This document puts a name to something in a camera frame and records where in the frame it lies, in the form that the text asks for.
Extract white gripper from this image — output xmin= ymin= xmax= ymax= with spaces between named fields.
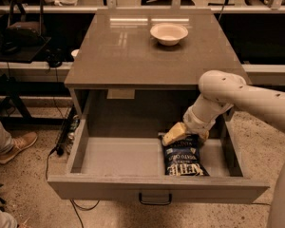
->
xmin=161 ymin=106 xmax=216 ymax=146

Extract blue kettle chip bag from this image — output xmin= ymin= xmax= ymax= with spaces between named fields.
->
xmin=161 ymin=135 xmax=208 ymax=176

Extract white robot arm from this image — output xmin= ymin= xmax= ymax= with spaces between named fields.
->
xmin=162 ymin=70 xmax=285 ymax=228

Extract open grey top drawer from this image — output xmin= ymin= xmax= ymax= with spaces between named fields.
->
xmin=47 ymin=90 xmax=271 ymax=205

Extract grey counter cabinet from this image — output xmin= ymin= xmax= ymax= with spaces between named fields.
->
xmin=64 ymin=9 xmax=254 ymax=123

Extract black bag on shelf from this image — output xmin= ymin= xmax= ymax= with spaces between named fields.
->
xmin=5 ymin=0 xmax=47 ymax=47

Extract white paper bowl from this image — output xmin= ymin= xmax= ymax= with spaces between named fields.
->
xmin=150 ymin=23 xmax=188 ymax=47

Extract white cup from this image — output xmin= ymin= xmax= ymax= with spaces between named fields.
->
xmin=71 ymin=49 xmax=79 ymax=59

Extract black headphones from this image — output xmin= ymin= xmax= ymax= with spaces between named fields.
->
xmin=46 ymin=48 xmax=65 ymax=68

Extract tan shoe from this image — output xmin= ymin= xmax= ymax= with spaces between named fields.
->
xmin=0 ymin=132 xmax=38 ymax=164

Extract black drawer handle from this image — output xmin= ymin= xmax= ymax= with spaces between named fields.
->
xmin=139 ymin=193 xmax=173 ymax=206

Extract black floor cable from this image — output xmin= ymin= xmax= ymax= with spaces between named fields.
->
xmin=45 ymin=145 xmax=101 ymax=228

